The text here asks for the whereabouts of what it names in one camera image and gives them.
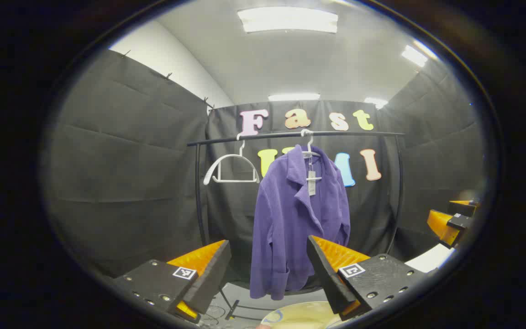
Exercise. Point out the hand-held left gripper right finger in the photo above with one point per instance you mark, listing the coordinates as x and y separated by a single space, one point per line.
329 283

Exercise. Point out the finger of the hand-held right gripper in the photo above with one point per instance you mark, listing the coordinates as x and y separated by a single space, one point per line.
445 226
464 208

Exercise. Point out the purple ribbed jacket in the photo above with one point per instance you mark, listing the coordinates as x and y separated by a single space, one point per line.
286 214

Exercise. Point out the large ceiling light panel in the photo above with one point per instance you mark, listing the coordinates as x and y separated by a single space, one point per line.
288 20

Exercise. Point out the white paper hang tag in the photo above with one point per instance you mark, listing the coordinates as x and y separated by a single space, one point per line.
312 185

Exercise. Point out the white clothes hanger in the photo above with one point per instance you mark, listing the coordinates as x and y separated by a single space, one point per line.
309 145
228 156

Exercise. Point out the black backdrop cloth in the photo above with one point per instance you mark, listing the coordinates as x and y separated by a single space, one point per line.
130 160

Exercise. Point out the beige laundry hamper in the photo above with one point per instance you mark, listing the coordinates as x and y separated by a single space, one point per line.
304 317

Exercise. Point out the white box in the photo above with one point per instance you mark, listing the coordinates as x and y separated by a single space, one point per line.
429 259

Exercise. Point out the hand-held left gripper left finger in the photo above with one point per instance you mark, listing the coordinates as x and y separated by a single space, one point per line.
210 278

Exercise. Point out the black clothes rack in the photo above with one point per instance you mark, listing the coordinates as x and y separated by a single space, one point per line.
254 137

